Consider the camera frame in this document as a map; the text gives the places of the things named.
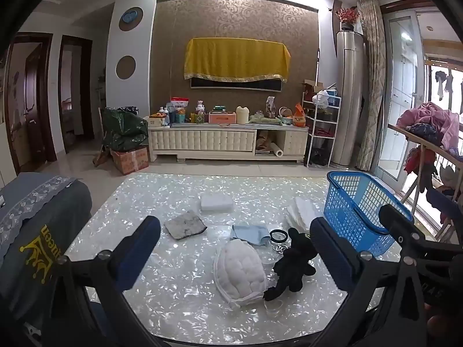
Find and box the orange bag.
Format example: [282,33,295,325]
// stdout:
[293,103,307,127]

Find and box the white sponge block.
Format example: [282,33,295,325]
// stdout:
[200,193,234,213]

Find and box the grey cloth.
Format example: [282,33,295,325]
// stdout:
[163,213,207,241]

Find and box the patterned curtain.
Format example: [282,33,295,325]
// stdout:
[356,0,386,174]

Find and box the dark wooden door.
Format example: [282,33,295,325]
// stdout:
[58,35,95,154]
[7,32,55,174]

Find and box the white quilted cap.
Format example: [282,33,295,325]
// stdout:
[213,239,269,309]

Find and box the cardboard box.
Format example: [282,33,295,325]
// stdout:
[110,147,150,175]

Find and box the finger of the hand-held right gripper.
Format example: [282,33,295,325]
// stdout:
[378,204,463,261]

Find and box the red flower vase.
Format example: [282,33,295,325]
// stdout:
[335,7,361,31]

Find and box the white folded towel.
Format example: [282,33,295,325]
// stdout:
[284,197,321,230]

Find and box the blue plastic basket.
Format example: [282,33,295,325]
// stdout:
[326,171,414,257]

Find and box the light blue cloth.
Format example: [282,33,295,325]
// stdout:
[230,224,271,245]

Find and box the white television cabinet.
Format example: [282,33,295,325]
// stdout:
[143,116,310,163]

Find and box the pink box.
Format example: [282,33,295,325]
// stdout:
[209,111,237,124]

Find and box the grey sofa cover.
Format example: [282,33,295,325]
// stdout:
[0,172,93,333]

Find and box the black plush toy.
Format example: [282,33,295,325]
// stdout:
[263,227,319,302]

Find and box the pink clothes pile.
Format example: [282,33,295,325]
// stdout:
[397,102,460,149]

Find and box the white shelf rack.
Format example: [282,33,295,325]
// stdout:
[301,90,342,169]

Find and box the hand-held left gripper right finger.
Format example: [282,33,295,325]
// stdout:
[309,218,428,347]

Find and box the green plastic bag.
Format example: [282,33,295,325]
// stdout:
[101,106,150,152]

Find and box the standing air conditioner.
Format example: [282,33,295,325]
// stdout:
[331,31,364,169]

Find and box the wall television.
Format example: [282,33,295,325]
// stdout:
[190,76,283,92]

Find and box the wooden clothes rack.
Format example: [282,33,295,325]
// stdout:
[387,123,463,243]

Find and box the round blue wall plate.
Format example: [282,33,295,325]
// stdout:
[119,6,144,31]

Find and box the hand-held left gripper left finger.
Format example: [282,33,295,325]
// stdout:
[22,216,170,347]

